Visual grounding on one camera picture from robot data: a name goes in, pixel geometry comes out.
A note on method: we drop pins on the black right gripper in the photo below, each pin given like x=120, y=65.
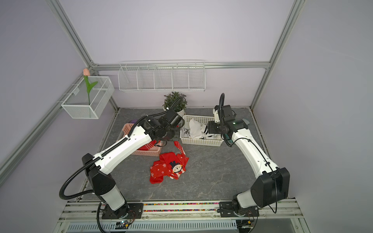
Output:
x=211, y=127

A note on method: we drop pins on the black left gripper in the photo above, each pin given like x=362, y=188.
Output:
x=165, y=140

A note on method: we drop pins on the white sock two black stripes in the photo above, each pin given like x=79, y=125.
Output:
x=194, y=129

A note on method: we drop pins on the white sport sock grey toe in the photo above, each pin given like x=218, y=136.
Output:
x=204, y=131

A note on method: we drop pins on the red patterned sock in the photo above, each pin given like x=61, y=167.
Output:
x=160, y=168
x=148, y=146

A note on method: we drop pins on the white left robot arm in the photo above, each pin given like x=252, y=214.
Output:
x=98, y=167

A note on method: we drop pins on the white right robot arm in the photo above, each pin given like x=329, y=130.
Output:
x=272, y=182

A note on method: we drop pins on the white perforated plastic basket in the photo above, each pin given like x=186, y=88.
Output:
x=214, y=140

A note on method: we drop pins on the green white garden glove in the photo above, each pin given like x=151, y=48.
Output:
x=232, y=127

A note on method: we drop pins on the green potted plant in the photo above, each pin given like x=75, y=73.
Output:
x=174, y=100

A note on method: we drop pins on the pink artificial tulip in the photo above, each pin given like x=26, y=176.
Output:
x=89, y=85

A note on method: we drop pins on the white wire wall shelf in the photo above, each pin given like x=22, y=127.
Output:
x=162, y=75

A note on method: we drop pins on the white mesh wall box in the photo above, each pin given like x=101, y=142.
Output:
x=76, y=103

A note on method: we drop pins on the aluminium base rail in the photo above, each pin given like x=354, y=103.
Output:
x=183, y=210

